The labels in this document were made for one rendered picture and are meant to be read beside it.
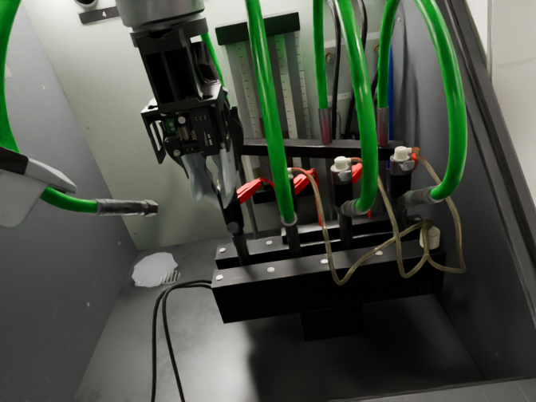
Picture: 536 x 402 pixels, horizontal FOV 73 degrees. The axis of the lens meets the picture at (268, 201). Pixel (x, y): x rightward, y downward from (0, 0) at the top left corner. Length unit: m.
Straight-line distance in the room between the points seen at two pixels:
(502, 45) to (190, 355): 0.64
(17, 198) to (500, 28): 0.54
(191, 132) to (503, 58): 0.39
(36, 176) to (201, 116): 0.15
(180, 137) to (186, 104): 0.04
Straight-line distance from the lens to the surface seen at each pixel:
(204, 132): 0.35
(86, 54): 0.79
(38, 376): 0.66
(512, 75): 0.56
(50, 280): 0.68
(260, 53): 0.32
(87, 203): 0.42
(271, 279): 0.54
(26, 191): 0.36
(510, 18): 0.56
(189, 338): 0.71
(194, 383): 0.65
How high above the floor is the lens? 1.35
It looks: 31 degrees down
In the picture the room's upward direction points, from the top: 11 degrees counter-clockwise
